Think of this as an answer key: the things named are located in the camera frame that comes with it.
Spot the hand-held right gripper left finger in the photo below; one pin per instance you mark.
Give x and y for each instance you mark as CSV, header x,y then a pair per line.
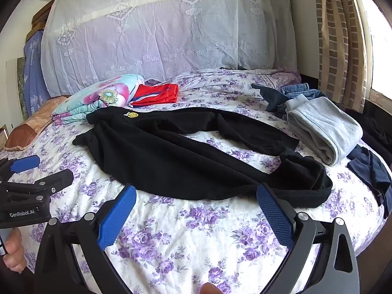
x,y
118,217

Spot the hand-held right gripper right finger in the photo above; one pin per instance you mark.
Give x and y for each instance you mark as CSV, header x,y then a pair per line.
x,y
274,217

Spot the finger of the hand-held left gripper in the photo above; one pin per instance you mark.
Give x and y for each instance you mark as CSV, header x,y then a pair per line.
x,y
24,164
55,179

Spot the black pants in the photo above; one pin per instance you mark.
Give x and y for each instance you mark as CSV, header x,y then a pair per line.
x,y
168,159

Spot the folded light grey pants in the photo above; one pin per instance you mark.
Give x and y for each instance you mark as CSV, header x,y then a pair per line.
x,y
324,128

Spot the person's left hand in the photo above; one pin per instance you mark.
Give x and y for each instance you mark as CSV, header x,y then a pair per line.
x,y
13,254

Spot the person's right hand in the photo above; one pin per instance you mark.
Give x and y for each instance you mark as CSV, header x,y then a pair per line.
x,y
209,289

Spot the brown pillow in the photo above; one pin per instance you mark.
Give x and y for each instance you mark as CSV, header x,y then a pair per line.
x,y
33,125

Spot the purple floral bedsheet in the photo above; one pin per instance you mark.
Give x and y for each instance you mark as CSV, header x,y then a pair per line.
x,y
190,235

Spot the green panel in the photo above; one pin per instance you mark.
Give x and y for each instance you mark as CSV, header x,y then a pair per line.
x,y
22,88

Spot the blue patterned cloth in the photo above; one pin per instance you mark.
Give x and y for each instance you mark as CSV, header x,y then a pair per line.
x,y
33,73

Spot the folded teal pink floral blanket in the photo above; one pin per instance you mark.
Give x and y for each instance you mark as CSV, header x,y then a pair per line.
x,y
101,98

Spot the navy garment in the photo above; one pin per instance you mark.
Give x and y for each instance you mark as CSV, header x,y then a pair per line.
x,y
372,171

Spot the dark grey-blue garment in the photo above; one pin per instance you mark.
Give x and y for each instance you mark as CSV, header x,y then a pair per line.
x,y
272,98

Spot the blue jeans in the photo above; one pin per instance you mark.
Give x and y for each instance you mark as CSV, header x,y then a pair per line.
x,y
298,90

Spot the red garment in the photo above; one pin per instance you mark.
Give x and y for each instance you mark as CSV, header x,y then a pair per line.
x,y
156,93

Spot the dark cloth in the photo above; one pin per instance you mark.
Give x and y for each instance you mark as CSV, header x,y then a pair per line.
x,y
375,127

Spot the purple pillow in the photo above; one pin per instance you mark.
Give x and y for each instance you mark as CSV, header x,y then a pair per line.
x,y
284,76

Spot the wooden furniture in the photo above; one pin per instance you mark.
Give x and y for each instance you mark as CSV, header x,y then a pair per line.
x,y
43,15

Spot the white lace cloth over bedding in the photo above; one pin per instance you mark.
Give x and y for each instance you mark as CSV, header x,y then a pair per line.
x,y
153,30

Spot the beige checked curtain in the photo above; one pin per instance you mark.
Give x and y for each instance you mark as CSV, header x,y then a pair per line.
x,y
337,36

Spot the window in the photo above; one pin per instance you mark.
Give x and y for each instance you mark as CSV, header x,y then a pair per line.
x,y
381,43

